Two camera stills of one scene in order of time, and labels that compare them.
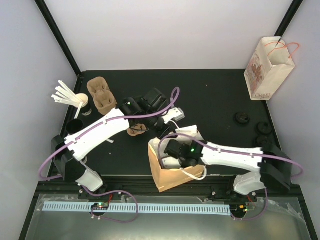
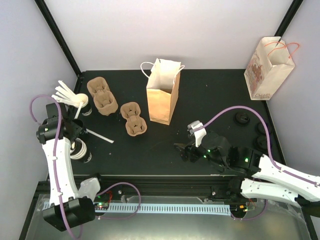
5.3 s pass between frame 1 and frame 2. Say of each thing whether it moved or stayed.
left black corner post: stayed
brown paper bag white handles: moved
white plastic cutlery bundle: stayed
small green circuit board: stayed
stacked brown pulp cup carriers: stayed
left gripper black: moved
